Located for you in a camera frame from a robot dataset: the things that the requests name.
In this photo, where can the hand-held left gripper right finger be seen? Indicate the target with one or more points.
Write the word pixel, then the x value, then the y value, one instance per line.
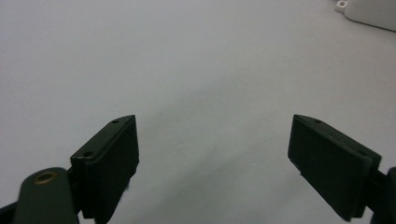
pixel 330 168

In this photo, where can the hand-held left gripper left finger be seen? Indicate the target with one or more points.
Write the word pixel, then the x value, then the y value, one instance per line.
pixel 107 168

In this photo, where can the white plastic container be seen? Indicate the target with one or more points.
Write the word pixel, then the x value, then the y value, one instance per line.
pixel 370 12

